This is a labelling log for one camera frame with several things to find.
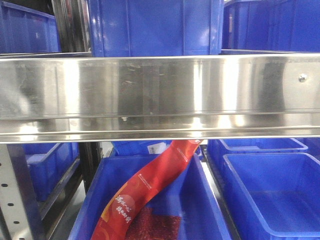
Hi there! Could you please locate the blue bin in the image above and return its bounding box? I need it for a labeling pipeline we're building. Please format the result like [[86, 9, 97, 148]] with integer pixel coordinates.
[[22, 142, 79, 202], [68, 154, 231, 240], [0, 0, 61, 54], [88, 0, 224, 57], [223, 152, 320, 240], [111, 140, 172, 157], [207, 138, 309, 174], [222, 0, 320, 53]]

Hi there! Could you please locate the perforated metal shelf upright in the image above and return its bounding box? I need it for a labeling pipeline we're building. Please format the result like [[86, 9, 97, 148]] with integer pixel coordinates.
[[0, 144, 46, 240]]

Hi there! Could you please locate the red printed snack bag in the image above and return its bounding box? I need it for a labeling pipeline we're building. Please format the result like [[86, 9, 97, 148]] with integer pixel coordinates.
[[91, 139, 202, 240]]

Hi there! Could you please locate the stainless steel right shelf rail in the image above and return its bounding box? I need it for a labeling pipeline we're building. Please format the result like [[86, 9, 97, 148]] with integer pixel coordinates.
[[0, 50, 320, 144]]

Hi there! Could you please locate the rail screw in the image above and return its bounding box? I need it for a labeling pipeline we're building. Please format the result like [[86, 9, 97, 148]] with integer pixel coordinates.
[[298, 73, 308, 83]]

